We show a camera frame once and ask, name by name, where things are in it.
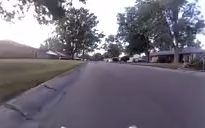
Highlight large tree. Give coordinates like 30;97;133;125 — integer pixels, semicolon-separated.
54;7;106;61
116;0;205;64

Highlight concrete kerb gutter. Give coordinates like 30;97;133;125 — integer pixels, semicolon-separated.
0;61;88;128

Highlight distant trees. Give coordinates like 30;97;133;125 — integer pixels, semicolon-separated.
101;34;124;60

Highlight grass verge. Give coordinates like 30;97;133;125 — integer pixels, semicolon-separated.
131;61;205;73

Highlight house with dark roof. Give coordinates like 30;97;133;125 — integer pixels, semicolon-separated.
149;46;205;65

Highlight grass lawn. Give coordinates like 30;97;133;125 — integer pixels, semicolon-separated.
0;58;86;109

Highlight low brown-roofed house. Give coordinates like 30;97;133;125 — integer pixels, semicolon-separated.
0;39;48;60

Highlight grey asphalt road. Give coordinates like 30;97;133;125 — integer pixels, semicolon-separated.
33;60;205;128

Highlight house with pale roof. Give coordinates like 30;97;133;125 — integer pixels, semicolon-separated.
45;49;73;61

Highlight dark vehicle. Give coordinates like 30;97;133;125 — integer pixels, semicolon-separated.
119;55;131;63
111;56;120;63

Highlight overhanging tree branches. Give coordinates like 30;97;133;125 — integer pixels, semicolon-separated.
0;0;88;25

